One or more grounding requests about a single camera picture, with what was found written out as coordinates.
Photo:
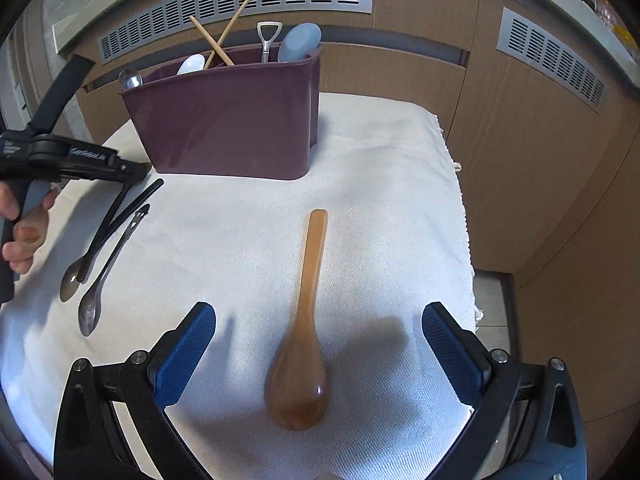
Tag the purple plastic utensil holder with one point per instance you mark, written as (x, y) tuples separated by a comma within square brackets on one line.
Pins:
[(225, 125)]

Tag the brown soup spoon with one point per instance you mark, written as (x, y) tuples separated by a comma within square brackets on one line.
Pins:
[(297, 385)]

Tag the white woven cloth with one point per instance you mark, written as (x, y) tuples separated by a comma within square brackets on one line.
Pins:
[(375, 260)]

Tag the wooden chopstick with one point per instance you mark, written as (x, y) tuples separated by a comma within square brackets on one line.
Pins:
[(232, 22), (212, 41)]

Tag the person's left hand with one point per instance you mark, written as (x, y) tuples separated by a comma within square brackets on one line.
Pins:
[(30, 230)]

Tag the white plastic spoon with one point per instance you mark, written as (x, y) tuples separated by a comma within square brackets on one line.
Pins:
[(191, 64)]

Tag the shiny metal spoon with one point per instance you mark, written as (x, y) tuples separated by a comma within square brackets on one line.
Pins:
[(131, 79)]

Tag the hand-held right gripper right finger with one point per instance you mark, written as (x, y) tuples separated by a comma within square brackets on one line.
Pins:
[(452, 355)]

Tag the metal shovel-shaped spoon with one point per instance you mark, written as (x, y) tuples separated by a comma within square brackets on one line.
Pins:
[(265, 51)]

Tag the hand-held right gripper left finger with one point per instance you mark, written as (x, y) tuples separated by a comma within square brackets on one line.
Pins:
[(182, 355)]

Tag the short grey vent grille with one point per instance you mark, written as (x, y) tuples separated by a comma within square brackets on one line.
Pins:
[(550, 55)]

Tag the long grey vent grille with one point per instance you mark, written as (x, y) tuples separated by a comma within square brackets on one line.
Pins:
[(325, 8)]

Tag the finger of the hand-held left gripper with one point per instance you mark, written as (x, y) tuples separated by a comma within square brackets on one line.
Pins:
[(132, 170)]

